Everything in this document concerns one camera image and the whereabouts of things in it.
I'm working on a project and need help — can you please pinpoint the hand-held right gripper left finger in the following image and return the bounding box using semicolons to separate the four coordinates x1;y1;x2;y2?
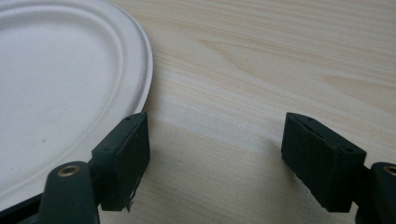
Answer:
91;112;151;213

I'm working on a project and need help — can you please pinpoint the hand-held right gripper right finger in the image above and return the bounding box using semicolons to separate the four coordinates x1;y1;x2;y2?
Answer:
280;112;368;214

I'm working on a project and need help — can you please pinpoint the white paper plate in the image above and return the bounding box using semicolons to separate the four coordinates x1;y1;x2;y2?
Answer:
0;0;154;203

